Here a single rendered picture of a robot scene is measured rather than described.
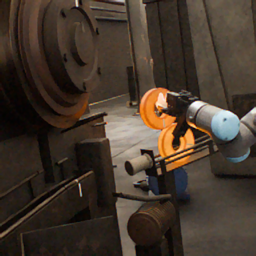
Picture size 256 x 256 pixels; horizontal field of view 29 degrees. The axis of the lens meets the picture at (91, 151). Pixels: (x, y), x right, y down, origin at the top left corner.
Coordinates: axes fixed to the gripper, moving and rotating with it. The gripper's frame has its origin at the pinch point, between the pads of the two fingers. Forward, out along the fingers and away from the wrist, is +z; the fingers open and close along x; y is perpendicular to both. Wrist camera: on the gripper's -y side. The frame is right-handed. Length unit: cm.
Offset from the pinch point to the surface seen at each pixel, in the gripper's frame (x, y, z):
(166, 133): -0.6, -10.5, -5.1
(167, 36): -240, -38, 289
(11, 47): 67, 32, -23
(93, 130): 23.7, -9.0, 8.7
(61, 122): 51, 8, -19
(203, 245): -59, -99, 26
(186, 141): -9.7, -15.2, -6.5
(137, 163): 14.7, -18.1, -8.2
